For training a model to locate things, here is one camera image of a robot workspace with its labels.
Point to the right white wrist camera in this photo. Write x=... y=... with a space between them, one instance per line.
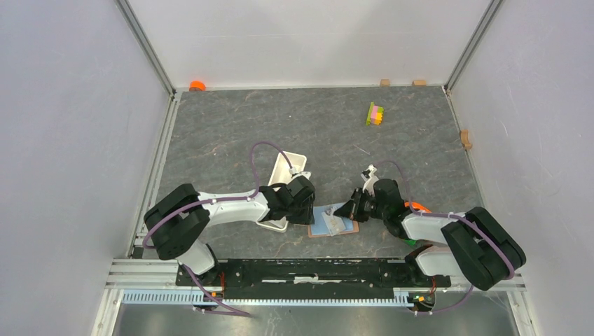
x=370 y=178

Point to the colourful toy brick stack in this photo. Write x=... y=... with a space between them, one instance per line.
x=375 y=114

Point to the orange round cap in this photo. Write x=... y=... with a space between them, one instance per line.
x=196 y=85

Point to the white rectangular tray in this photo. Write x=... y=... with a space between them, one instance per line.
x=282 y=173

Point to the blue-white cable duct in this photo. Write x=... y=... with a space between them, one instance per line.
x=197 y=298

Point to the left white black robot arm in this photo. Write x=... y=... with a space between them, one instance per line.
x=176 y=222

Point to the curved wooden piece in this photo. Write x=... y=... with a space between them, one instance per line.
x=465 y=139

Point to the orange horseshoe toy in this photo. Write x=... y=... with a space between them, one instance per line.
x=417 y=207

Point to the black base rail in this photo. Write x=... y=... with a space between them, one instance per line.
x=322 y=278

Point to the brown leather card holder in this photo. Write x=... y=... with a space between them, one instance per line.
x=318 y=228

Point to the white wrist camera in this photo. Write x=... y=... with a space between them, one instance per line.
x=370 y=178
x=295 y=173

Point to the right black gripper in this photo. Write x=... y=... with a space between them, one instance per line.
x=352 y=207

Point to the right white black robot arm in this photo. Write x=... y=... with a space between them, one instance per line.
x=472 y=244

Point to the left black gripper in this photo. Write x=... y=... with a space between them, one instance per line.
x=307 y=217

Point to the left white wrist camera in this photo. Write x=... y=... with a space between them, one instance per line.
x=295 y=173

